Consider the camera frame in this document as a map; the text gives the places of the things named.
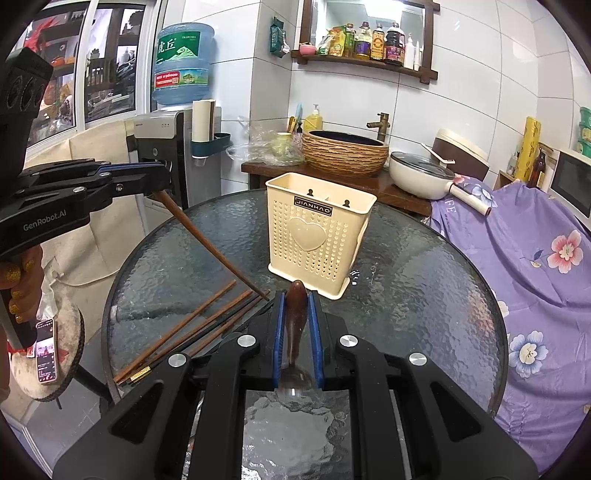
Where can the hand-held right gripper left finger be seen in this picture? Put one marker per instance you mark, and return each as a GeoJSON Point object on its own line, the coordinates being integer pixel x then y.
{"type": "Point", "coordinates": [279, 344]}

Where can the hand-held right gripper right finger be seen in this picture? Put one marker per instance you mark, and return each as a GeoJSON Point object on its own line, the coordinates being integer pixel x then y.
{"type": "Point", "coordinates": [316, 344]}

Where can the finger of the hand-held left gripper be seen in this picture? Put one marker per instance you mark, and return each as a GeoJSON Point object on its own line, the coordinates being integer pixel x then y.
{"type": "Point", "coordinates": [134, 171]}
{"type": "Point", "coordinates": [60, 198]}

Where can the brown wooden chopstick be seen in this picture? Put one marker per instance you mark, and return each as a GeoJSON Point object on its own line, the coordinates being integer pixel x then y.
{"type": "Point", "coordinates": [231, 316]}
{"type": "Point", "coordinates": [184, 324]}
{"type": "Point", "coordinates": [184, 351]}
{"type": "Point", "coordinates": [194, 332]}
{"type": "Point", "coordinates": [207, 244]}

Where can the cream perforated utensil holder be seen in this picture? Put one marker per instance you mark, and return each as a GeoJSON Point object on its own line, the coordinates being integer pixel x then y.
{"type": "Point", "coordinates": [318, 230]}

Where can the person's left hand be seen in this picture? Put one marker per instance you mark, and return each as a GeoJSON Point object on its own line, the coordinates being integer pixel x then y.
{"type": "Point", "coordinates": [23, 286]}

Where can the grey water dispenser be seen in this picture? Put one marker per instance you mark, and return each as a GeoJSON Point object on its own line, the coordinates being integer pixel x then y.
{"type": "Point", "coordinates": [159, 138]}

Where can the beige cloth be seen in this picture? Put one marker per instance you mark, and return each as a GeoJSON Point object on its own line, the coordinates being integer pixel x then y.
{"type": "Point", "coordinates": [106, 249]}

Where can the teal cup holder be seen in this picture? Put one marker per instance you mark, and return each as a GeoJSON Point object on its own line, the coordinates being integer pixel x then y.
{"type": "Point", "coordinates": [214, 145]}

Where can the white paper cup sleeve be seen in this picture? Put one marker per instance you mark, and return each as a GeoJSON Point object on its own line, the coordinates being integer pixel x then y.
{"type": "Point", "coordinates": [202, 120]}

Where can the round cushioned stool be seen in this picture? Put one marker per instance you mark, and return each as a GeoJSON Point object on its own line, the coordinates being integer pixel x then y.
{"type": "Point", "coordinates": [69, 332]}

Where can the sliding glass window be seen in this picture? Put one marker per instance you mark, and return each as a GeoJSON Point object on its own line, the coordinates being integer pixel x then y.
{"type": "Point", "coordinates": [106, 69]}

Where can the round glass table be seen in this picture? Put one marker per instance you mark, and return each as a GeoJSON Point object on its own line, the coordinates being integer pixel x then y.
{"type": "Point", "coordinates": [415, 300]}

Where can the blue water jug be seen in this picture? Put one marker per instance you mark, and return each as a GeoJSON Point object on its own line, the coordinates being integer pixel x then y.
{"type": "Point", "coordinates": [182, 64]}

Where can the smartphone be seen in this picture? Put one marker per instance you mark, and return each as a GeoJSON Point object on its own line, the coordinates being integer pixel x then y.
{"type": "Point", "coordinates": [47, 353]}

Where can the clear plastic bag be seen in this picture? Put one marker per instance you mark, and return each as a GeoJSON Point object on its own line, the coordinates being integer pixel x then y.
{"type": "Point", "coordinates": [258, 147]}

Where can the yellow cup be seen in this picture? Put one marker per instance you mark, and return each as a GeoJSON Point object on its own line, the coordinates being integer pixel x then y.
{"type": "Point", "coordinates": [283, 145]}

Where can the small dark pump bottle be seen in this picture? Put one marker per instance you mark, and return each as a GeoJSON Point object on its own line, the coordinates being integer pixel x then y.
{"type": "Point", "coordinates": [299, 136]}

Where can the brown wooden washstand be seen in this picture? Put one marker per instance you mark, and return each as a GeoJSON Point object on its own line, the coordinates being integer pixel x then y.
{"type": "Point", "coordinates": [392, 191]}

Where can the yellow soap pump bottle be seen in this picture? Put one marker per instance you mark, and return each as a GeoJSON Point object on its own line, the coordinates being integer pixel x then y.
{"type": "Point", "coordinates": [313, 122]}

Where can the woven pattern wash basin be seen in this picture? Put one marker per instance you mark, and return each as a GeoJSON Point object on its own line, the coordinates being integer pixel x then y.
{"type": "Point", "coordinates": [344, 159]}

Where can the white frying pan with lid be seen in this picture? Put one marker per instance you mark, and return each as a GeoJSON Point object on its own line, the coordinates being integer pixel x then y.
{"type": "Point", "coordinates": [420, 177]}

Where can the green hanging packet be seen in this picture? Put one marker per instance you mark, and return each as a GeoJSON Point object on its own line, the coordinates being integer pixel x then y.
{"type": "Point", "coordinates": [278, 39]}

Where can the pink bowl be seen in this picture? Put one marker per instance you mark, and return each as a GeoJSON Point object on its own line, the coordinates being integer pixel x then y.
{"type": "Point", "coordinates": [307, 48]}

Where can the purple floral cloth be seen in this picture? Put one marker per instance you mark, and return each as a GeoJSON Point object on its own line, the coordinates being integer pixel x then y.
{"type": "Point", "coordinates": [531, 286]}

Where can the white rice paddle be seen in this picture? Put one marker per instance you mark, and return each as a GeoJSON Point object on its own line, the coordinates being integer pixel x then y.
{"type": "Point", "coordinates": [438, 156]}

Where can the bronze faucet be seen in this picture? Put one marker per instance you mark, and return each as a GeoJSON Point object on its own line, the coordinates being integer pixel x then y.
{"type": "Point", "coordinates": [383, 127]}

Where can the green white packet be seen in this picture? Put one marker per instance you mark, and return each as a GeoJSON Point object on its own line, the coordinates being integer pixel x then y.
{"type": "Point", "coordinates": [324, 44]}

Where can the brown white rice cooker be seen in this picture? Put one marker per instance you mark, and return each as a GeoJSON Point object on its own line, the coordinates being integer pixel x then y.
{"type": "Point", "coordinates": [466, 157]}

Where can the yellow packet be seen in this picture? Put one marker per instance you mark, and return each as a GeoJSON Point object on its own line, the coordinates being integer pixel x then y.
{"type": "Point", "coordinates": [338, 41]}

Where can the wooden box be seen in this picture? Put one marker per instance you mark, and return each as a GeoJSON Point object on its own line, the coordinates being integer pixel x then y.
{"type": "Point", "coordinates": [505, 180]}

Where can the small yellow oil bottle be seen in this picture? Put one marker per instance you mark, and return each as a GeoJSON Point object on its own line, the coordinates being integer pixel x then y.
{"type": "Point", "coordinates": [349, 44]}

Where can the wooden framed mirror shelf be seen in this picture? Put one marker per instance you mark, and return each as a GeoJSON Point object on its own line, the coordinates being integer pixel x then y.
{"type": "Point", "coordinates": [364, 62]}

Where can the oil bottle purple label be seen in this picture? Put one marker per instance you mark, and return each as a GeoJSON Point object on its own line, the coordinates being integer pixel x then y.
{"type": "Point", "coordinates": [363, 46]}

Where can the small clear bottle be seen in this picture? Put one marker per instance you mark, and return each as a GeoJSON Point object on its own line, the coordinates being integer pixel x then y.
{"type": "Point", "coordinates": [512, 164]}

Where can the amber bottle orange label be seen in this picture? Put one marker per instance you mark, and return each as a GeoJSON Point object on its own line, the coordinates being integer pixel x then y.
{"type": "Point", "coordinates": [377, 46]}

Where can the brown glass bottle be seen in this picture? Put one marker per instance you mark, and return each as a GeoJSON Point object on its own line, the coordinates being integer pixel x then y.
{"type": "Point", "coordinates": [538, 170]}

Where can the yellow roll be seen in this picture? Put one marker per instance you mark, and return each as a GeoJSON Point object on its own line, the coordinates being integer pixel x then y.
{"type": "Point", "coordinates": [527, 147]}

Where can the dark soy sauce bottle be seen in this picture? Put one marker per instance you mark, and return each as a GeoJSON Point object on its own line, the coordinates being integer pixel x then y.
{"type": "Point", "coordinates": [394, 48]}

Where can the white squeeze bottle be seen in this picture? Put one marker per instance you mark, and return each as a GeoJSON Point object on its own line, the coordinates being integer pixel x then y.
{"type": "Point", "coordinates": [409, 55]}

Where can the white microwave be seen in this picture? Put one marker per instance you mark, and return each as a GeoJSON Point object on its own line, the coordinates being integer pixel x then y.
{"type": "Point", "coordinates": [572, 184]}

